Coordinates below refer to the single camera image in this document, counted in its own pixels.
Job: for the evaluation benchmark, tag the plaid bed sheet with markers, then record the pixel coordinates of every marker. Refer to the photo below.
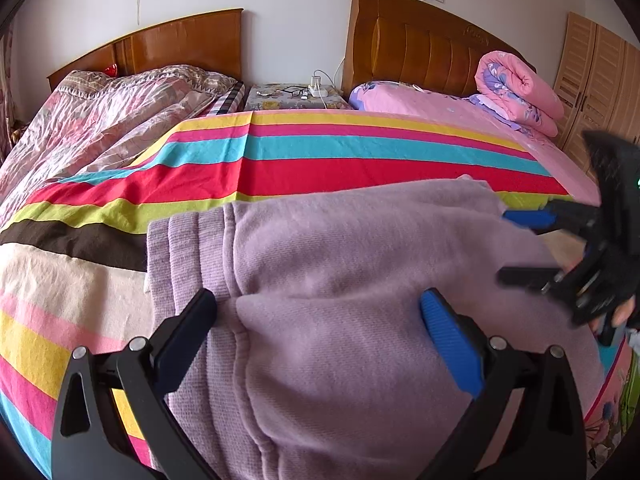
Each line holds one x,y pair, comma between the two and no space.
229,103

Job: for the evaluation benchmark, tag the pink bed sheet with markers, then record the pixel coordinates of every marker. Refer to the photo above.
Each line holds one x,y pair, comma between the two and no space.
441,109

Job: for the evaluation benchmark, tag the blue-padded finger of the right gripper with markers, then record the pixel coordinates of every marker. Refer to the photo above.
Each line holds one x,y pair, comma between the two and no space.
555,215

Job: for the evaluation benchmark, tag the left wooden headboard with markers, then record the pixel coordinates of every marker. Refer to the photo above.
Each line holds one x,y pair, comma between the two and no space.
211,41

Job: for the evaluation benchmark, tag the white power strip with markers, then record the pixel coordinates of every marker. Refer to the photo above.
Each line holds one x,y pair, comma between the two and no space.
316,89

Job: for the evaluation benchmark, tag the person's right hand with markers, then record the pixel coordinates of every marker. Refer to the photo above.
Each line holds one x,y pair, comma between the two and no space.
620,315

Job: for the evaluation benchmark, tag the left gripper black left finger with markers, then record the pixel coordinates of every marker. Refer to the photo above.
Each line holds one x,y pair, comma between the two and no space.
90,440

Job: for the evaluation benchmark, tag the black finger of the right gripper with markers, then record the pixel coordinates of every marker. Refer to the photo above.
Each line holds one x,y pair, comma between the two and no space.
532,278

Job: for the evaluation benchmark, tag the light wooden wardrobe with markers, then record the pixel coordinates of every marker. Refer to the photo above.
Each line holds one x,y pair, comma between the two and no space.
598,83

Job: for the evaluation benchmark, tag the right wooden headboard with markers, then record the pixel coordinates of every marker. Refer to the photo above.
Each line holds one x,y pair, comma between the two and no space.
413,42

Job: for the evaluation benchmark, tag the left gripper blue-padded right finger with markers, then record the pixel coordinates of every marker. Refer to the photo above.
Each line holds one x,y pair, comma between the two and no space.
525,417

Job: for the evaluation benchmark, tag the purple floral pillow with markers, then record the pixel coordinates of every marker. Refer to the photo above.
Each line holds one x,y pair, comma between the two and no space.
370,96

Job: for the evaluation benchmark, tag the rolled pink floral quilt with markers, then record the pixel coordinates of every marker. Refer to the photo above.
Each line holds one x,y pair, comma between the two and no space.
516,94

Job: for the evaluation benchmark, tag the pink floral curtain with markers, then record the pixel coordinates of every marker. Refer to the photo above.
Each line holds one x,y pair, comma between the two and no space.
9,124

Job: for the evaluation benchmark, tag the bedside table with patterned cloth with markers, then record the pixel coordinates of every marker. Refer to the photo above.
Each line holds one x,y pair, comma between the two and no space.
292,97

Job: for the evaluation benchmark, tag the rainbow striped blanket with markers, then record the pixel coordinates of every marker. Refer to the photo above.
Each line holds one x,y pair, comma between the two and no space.
73,258

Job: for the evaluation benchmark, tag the wooden headboard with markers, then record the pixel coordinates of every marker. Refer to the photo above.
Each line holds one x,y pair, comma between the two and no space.
413,42
211,41

